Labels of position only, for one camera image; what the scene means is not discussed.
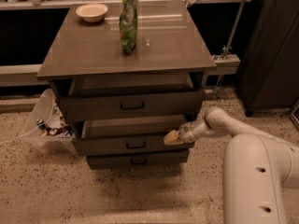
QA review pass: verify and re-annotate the beige bowl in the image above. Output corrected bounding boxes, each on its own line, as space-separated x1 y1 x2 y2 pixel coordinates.
76 4 108 23

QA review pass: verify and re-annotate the grey drawer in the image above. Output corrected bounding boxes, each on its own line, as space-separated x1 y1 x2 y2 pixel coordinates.
59 90 202 121
86 148 189 170

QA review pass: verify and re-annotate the metal pole stand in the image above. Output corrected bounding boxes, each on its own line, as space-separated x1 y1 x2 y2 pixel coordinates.
213 0 247 101

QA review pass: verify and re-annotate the grey top drawer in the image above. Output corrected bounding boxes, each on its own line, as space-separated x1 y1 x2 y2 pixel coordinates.
59 90 202 121

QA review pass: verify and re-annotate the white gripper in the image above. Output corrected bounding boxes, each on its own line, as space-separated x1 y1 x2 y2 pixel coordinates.
164 122 197 146

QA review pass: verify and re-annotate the white cable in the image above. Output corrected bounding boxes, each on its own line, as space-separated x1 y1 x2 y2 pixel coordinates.
0 101 57 147

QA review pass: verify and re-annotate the grey bottom drawer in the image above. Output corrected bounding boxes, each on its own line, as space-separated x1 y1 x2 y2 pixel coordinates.
86 148 189 170

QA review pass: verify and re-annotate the clear plastic storage bin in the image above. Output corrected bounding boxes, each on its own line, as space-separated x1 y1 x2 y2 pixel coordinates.
20 89 77 154

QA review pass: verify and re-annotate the grey drawer cabinet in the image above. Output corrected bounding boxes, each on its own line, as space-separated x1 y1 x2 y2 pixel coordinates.
36 0 218 138

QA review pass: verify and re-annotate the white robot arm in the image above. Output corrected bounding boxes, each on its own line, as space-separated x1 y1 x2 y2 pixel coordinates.
164 107 299 224

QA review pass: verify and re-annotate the dark cabinet on right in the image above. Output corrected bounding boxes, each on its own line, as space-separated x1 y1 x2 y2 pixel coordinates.
236 0 299 117

